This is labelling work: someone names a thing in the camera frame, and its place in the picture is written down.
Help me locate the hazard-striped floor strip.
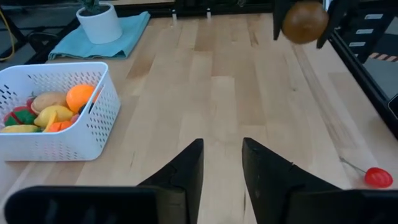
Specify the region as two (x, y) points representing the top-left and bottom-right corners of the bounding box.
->
(368, 52), (398, 63)

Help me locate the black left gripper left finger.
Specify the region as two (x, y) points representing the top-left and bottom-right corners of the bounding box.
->
(136, 138), (205, 224)

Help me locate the plain toy orange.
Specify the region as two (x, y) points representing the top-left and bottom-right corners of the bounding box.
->
(65, 84), (100, 114)

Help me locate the yellow toy lemon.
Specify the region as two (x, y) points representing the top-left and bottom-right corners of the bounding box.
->
(33, 105), (75, 128)

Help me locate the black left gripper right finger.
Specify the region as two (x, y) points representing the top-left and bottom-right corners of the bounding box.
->
(241, 137), (343, 224)

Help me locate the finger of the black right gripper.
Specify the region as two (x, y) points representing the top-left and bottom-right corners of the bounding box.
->
(316, 0), (349, 50)
(272, 0), (292, 41)

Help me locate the white perforated plastic basket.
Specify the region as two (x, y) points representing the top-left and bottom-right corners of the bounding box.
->
(0, 61), (121, 162)

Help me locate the brown toy kiwi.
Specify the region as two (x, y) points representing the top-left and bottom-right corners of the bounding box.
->
(281, 1), (330, 45)

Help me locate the large red toy strawberry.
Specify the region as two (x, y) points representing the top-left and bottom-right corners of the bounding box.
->
(2, 105), (37, 127)

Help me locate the yellow cable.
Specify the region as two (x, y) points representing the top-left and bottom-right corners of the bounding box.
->
(0, 9), (16, 62)

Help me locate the black equipment box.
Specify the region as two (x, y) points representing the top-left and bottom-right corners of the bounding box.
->
(340, 0), (397, 64)

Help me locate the teal cloth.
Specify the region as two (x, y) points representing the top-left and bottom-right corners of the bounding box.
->
(48, 11), (151, 60)

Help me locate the snake plant in white pot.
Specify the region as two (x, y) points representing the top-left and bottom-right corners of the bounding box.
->
(75, 0), (123, 45)

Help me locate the tan toy potato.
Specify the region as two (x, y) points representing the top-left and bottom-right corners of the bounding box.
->
(30, 91), (68, 114)

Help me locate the small red toy strawberry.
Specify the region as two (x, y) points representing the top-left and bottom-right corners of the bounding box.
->
(25, 92), (37, 109)

